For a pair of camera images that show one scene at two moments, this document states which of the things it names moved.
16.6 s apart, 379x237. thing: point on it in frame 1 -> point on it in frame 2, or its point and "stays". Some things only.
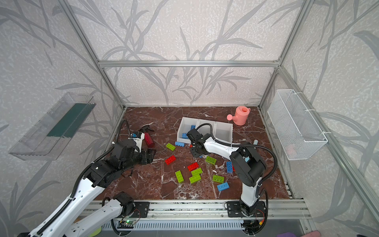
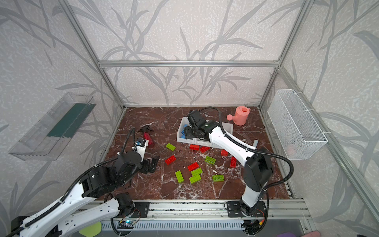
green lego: x=210 y=160 stays
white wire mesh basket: x=293 y=125 stays
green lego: x=170 y=146 stays
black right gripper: x=195 y=141 -> x=193 y=132
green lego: x=197 y=172 stays
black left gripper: x=144 y=157 -> x=150 y=165
